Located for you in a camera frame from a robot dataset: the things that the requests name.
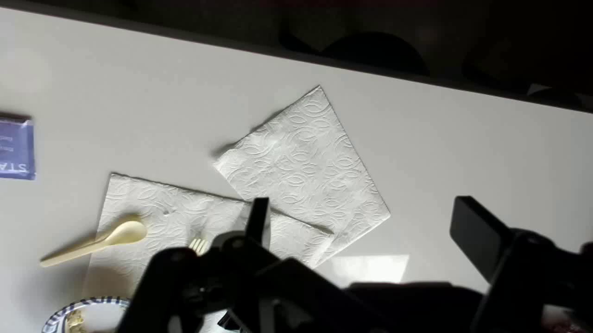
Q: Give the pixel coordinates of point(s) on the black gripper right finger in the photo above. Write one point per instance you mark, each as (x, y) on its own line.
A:
(479, 232)

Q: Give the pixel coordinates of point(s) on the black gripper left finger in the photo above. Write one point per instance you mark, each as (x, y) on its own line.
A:
(259, 219)

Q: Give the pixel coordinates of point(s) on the cream plastic spoon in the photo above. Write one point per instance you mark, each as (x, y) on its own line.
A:
(118, 236)

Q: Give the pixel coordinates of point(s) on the cream plastic fork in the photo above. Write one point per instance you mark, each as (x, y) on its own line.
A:
(200, 245)

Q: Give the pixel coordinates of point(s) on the white paper napkin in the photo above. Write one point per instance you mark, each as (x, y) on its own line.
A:
(168, 214)
(303, 160)

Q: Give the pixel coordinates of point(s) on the small blue patterned bowl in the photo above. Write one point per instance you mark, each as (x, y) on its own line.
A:
(59, 314)

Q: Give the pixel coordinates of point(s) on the blue square packet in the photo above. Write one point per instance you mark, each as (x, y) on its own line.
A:
(16, 149)

